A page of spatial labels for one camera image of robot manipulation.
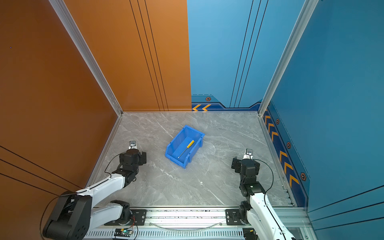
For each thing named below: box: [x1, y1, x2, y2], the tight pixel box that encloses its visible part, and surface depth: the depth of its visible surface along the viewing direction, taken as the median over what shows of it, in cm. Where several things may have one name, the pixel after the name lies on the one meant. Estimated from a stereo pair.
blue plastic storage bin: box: [164, 125, 206, 169], surface depth 98 cm
